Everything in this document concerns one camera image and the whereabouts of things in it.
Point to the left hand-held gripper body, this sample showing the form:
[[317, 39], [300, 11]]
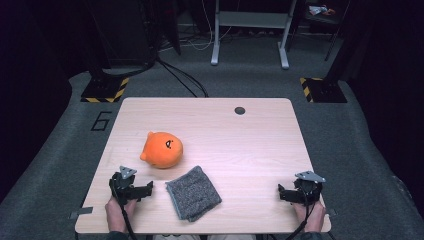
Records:
[[121, 190]]

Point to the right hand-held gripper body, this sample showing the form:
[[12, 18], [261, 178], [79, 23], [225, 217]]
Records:
[[308, 191]]

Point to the orange plush toy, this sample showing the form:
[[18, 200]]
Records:
[[161, 150]]

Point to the grey fluffy towel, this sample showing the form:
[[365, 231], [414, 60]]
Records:
[[193, 193]]

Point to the person's left hand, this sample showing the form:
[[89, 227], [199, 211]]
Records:
[[115, 213]]

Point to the person's right hand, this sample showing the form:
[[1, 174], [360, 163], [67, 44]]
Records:
[[315, 215]]

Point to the black yellow striped stand base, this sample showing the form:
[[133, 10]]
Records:
[[103, 90], [325, 90]]

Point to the dark equipment cabinet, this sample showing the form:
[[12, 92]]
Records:
[[123, 33]]

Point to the dark side table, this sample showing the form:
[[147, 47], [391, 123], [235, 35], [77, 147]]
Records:
[[320, 25]]

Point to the white desk frame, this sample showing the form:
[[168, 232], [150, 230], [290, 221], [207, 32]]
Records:
[[253, 19]]

